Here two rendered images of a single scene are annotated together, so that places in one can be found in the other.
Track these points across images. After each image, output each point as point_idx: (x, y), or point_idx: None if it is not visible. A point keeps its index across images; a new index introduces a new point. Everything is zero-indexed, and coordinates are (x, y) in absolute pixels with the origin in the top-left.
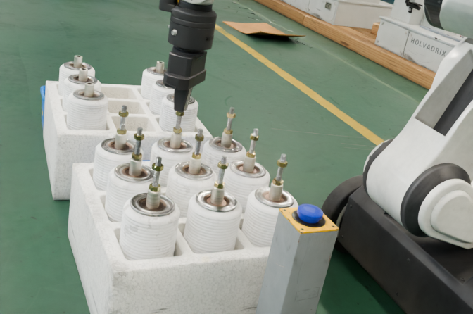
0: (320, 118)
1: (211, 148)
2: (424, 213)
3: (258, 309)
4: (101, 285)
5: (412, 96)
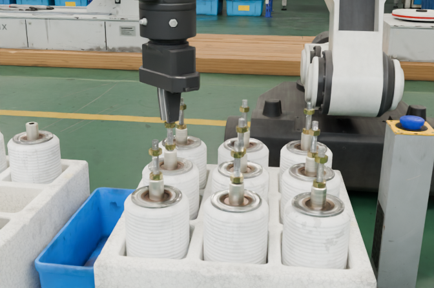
0: (1, 123)
1: (184, 150)
2: (400, 92)
3: (388, 234)
4: None
5: (13, 75)
